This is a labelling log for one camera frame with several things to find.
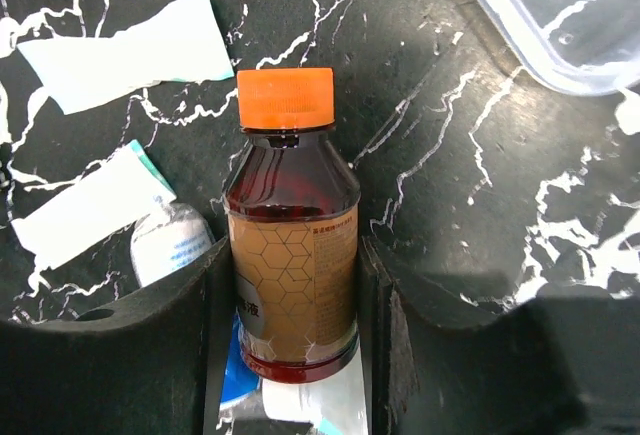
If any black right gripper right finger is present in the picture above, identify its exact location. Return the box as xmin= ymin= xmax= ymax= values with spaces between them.
xmin=360 ymin=237 xmax=639 ymax=434

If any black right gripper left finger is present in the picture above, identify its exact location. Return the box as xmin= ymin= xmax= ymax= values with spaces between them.
xmin=1 ymin=239 xmax=231 ymax=434

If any brown bottle orange cap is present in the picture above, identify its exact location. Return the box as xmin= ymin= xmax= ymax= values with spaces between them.
xmin=223 ymin=68 xmax=361 ymax=384

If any white blue ointment tube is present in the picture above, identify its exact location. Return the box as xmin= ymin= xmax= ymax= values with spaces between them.
xmin=219 ymin=318 xmax=259 ymax=410

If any wrapped gauze roll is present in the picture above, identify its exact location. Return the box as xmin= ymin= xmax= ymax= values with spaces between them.
xmin=130 ymin=202 xmax=215 ymax=288

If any long white teal sachet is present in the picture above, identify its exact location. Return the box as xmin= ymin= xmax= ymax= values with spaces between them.
xmin=11 ymin=140 xmax=177 ymax=269

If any clear plastic divider tray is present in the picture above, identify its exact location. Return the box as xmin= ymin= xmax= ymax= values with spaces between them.
xmin=477 ymin=0 xmax=639 ymax=96

